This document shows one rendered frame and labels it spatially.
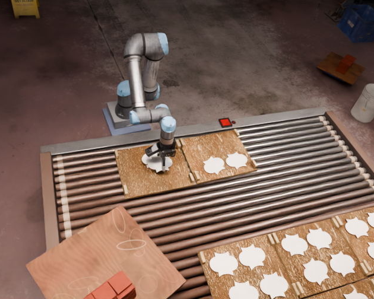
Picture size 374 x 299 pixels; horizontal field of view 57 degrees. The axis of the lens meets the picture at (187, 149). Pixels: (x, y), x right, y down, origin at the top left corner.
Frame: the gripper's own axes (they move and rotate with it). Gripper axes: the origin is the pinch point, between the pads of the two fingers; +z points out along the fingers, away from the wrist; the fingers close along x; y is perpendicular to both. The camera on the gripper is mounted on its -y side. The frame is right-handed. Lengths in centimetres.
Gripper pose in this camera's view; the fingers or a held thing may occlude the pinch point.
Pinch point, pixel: (159, 163)
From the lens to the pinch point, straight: 204.0
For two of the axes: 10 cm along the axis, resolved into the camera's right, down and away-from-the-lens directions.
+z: -1.4, 6.4, 7.6
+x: -3.1, -7.5, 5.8
